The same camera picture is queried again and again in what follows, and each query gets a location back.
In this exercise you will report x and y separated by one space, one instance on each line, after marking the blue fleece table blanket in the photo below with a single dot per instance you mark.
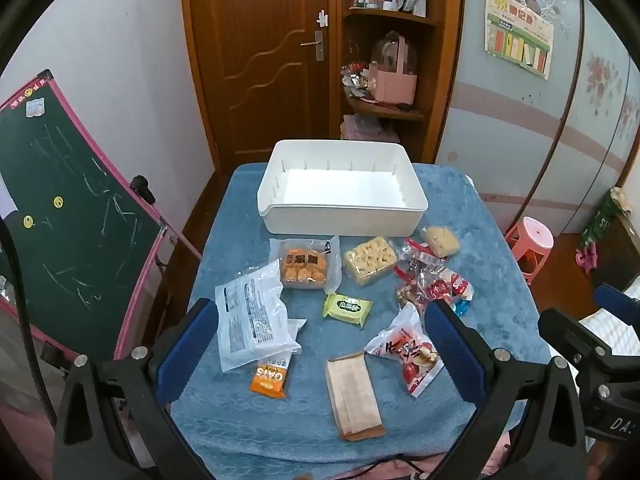
250 425

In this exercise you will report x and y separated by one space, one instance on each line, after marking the green chalkboard pink frame easel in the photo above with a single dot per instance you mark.
65 220

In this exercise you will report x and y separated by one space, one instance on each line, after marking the small orange snack packet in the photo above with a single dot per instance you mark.
270 380

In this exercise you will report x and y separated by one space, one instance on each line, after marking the green snack packet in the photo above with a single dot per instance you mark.
348 308

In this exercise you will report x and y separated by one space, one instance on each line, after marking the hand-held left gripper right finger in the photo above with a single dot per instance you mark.
455 355

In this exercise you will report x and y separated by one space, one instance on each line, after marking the pink toy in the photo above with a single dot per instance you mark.
586 258

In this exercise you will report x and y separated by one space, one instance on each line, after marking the pile of foil wrappers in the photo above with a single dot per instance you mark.
357 80

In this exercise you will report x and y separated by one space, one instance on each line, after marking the green bag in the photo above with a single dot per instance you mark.
602 220

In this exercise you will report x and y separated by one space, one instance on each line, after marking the small pale rice cake pack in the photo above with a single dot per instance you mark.
441 240

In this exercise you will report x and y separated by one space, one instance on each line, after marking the red label clear dates packet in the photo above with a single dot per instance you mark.
417 267

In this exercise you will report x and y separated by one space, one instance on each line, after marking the wooden corner shelf unit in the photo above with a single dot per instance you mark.
440 60

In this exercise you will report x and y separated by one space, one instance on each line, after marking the red and white candy packet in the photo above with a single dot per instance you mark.
450 284

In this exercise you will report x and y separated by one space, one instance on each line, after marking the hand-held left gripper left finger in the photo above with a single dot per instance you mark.
190 350

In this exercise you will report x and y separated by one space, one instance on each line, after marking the large white snack bag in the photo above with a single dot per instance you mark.
252 317

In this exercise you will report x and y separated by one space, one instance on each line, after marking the black easel knob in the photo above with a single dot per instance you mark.
142 187

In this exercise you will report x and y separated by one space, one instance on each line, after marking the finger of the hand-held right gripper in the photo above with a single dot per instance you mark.
617 300
570 335

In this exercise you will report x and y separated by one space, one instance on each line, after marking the white plastic storage bin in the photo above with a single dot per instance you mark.
345 185

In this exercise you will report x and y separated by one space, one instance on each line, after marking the brown wafer pack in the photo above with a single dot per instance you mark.
355 400

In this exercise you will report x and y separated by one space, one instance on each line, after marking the pink plastic stool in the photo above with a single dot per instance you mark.
530 245

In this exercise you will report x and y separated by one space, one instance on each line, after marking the pink folded cloth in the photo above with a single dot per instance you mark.
367 127

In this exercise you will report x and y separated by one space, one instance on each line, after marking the clear puffed rice block pack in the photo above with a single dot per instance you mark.
370 259

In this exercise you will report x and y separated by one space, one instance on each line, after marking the colourful wall poster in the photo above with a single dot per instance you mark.
520 35

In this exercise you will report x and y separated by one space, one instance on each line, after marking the brown wooden door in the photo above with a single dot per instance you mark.
255 60

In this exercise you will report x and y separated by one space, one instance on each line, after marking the orange cracker tray pack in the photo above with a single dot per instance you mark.
302 266

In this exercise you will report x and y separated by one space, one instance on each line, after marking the flower print sliding wardrobe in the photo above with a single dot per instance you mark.
550 135

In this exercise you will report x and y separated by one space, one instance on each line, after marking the apple print snack bag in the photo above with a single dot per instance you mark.
407 355

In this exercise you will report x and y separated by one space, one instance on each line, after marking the pink basket with clear dome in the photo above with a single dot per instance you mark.
393 75

